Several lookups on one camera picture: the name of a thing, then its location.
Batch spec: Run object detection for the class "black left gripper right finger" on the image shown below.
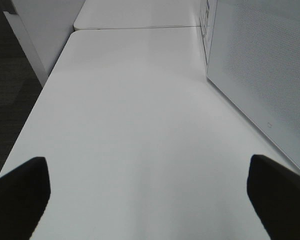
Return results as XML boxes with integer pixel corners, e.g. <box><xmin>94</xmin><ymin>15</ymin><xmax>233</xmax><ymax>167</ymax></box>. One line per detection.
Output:
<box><xmin>246</xmin><ymin>154</ymin><xmax>300</xmax><ymax>240</ymax></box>

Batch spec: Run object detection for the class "white microwave door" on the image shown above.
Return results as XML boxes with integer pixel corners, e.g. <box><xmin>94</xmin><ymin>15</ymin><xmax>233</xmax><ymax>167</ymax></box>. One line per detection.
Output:
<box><xmin>206</xmin><ymin>0</ymin><xmax>300</xmax><ymax>169</ymax></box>

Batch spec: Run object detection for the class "white partition panel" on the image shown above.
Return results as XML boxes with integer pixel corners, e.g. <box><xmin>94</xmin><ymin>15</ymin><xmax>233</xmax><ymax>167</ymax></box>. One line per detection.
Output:
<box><xmin>0</xmin><ymin>0</ymin><xmax>84</xmax><ymax>86</ymax></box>

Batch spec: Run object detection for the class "white microwave oven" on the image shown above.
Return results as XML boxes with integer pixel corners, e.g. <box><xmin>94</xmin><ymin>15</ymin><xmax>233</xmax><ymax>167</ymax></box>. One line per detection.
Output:
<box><xmin>199</xmin><ymin>0</ymin><xmax>218</xmax><ymax>69</ymax></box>

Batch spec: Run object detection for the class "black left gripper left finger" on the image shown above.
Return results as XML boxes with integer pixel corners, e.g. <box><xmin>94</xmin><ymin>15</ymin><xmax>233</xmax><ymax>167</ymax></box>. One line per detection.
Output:
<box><xmin>0</xmin><ymin>157</ymin><xmax>51</xmax><ymax>240</ymax></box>

